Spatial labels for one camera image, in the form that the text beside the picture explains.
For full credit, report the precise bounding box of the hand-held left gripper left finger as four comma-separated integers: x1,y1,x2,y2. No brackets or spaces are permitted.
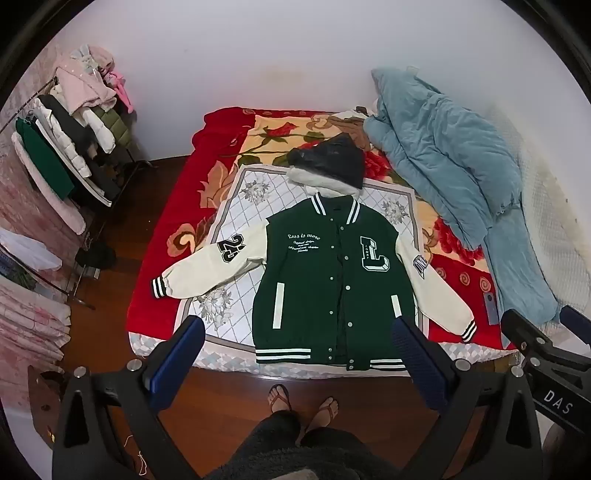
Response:
52,316,206,480

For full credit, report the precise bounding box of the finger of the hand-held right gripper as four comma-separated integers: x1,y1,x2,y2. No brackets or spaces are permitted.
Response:
560,305,591,346
501,309,591,370

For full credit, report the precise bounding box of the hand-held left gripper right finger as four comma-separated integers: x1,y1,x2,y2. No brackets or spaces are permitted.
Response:
392,316,543,480

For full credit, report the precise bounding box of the green and cream varsity jacket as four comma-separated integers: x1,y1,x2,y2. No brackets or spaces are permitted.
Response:
150,194,478,372

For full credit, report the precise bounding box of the metal clothes rack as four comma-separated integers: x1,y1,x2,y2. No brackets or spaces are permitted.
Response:
0,76,154,311

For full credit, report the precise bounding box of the grey rectangular object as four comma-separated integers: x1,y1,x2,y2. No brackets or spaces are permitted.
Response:
481,291,500,325

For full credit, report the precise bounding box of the bed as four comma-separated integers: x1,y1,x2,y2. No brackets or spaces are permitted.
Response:
127,106,591,376

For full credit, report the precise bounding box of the person's right foot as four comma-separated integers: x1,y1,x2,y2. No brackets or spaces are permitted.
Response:
306,396,341,431

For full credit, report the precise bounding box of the person's foot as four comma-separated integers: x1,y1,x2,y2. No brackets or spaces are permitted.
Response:
306,396,341,431
269,384,293,415

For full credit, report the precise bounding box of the person's left foot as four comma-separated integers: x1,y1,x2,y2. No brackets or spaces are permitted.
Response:
269,384,293,415

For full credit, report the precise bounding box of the black bag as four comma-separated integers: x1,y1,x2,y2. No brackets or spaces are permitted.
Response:
75,241,117,271

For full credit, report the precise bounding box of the wooden chair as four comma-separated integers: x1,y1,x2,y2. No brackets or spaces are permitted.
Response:
27,364,75,446

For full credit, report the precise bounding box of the pink floral curtain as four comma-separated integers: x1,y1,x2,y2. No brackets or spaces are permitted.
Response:
0,41,72,400

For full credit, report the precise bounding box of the red floral blanket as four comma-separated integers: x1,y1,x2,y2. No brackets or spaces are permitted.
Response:
127,107,513,356

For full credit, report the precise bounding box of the white plastic bag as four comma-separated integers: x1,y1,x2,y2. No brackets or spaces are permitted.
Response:
0,227,64,274

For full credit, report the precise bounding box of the pale pink fleece robe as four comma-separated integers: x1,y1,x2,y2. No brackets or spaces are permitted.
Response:
11,130,87,234

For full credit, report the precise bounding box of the blue quilt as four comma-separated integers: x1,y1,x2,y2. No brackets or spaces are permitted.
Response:
362,67,561,324

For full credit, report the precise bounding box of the black hooded fleece-lined jacket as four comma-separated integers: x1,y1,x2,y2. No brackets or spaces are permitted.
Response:
284,136,365,200

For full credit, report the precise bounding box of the white puffer jacket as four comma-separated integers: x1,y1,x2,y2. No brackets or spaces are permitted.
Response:
34,93,94,180

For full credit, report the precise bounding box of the olive puffer jacket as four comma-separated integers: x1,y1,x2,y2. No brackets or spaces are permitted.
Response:
90,106,133,149

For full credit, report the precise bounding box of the green garment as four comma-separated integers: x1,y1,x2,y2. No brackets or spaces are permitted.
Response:
15,117,75,200

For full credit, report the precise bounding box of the brown plush cloth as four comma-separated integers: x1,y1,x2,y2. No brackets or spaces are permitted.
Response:
325,113,376,152

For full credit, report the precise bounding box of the hot pink garment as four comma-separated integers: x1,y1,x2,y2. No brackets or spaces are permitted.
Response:
112,69,136,114

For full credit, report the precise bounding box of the pale pink jacket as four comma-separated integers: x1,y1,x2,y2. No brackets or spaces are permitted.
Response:
54,45,119,114

